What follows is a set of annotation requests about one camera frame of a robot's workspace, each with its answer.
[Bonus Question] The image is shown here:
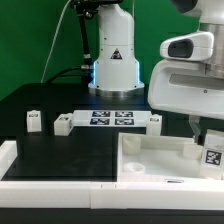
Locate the white U-shaped fence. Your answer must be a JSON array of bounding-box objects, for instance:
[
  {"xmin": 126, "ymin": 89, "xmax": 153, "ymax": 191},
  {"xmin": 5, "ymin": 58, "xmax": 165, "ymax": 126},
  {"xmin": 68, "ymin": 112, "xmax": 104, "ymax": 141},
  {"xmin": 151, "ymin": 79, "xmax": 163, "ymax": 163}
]
[{"xmin": 0, "ymin": 141, "xmax": 224, "ymax": 211}]

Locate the white square table top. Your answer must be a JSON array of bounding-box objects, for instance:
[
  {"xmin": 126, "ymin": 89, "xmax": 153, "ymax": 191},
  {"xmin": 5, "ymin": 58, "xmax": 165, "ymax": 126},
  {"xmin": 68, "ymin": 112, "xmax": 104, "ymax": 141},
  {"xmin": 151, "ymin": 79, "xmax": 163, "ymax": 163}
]
[{"xmin": 117, "ymin": 133, "xmax": 215, "ymax": 183}]

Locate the white cable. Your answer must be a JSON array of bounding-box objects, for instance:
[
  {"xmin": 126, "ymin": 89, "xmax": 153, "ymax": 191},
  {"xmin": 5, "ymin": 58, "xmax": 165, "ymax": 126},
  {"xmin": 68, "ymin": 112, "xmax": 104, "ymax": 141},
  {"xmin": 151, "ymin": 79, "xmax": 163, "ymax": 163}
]
[{"xmin": 40, "ymin": 0, "xmax": 73, "ymax": 84}]

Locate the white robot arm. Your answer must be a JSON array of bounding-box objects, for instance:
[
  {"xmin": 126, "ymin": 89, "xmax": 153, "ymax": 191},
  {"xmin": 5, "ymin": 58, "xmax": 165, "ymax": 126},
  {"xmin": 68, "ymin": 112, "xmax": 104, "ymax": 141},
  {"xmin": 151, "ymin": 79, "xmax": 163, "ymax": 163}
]
[{"xmin": 89, "ymin": 0, "xmax": 224, "ymax": 135}]

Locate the black cable bundle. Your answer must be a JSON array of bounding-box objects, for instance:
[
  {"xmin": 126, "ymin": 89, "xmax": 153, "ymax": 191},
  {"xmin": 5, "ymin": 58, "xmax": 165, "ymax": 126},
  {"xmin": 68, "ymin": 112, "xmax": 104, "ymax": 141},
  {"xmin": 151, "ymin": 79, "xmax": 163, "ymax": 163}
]
[{"xmin": 44, "ymin": 65, "xmax": 93, "ymax": 84}]

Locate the white marker base plate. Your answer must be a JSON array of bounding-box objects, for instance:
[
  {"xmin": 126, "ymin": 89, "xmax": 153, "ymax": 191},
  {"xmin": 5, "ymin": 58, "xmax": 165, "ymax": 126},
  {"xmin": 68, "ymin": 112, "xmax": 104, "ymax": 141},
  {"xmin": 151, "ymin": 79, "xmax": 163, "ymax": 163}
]
[{"xmin": 73, "ymin": 110, "xmax": 151, "ymax": 127}]

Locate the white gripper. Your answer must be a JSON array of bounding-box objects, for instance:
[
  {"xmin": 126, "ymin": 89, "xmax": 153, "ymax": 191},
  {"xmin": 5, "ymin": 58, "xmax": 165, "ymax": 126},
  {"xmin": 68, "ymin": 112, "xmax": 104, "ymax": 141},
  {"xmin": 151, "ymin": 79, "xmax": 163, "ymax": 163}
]
[{"xmin": 148, "ymin": 31, "xmax": 224, "ymax": 143}]

